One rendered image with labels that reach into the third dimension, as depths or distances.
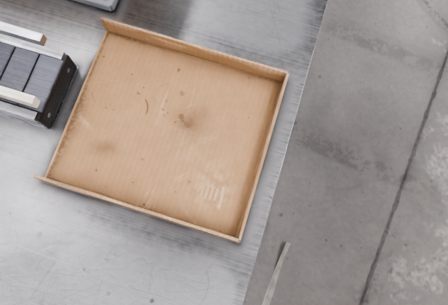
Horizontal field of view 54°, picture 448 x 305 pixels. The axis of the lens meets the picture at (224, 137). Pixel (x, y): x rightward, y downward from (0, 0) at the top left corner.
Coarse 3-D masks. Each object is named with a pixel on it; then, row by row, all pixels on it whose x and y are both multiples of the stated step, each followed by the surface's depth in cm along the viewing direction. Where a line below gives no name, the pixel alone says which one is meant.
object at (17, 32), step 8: (0, 24) 57; (8, 24) 57; (0, 32) 57; (8, 32) 57; (16, 32) 56; (24, 32) 57; (32, 32) 57; (24, 40) 57; (32, 40) 57; (40, 40) 56
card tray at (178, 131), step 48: (144, 48) 70; (192, 48) 67; (96, 96) 68; (144, 96) 68; (192, 96) 68; (240, 96) 69; (96, 144) 66; (144, 144) 66; (192, 144) 66; (240, 144) 67; (96, 192) 64; (144, 192) 64; (192, 192) 64; (240, 192) 65; (240, 240) 59
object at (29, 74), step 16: (0, 48) 65; (16, 48) 65; (0, 64) 64; (16, 64) 64; (32, 64) 64; (48, 64) 64; (0, 80) 64; (16, 80) 63; (32, 80) 64; (48, 80) 64; (48, 96) 63
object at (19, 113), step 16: (32, 48) 65; (48, 48) 65; (64, 64) 65; (64, 80) 67; (64, 96) 68; (0, 112) 65; (16, 112) 62; (32, 112) 63; (48, 112) 65; (48, 128) 66
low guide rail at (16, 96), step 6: (0, 90) 59; (6, 90) 59; (12, 90) 59; (0, 96) 60; (6, 96) 59; (12, 96) 59; (18, 96) 59; (24, 96) 59; (30, 96) 59; (18, 102) 61; (24, 102) 59; (30, 102) 59; (36, 102) 60; (36, 108) 61
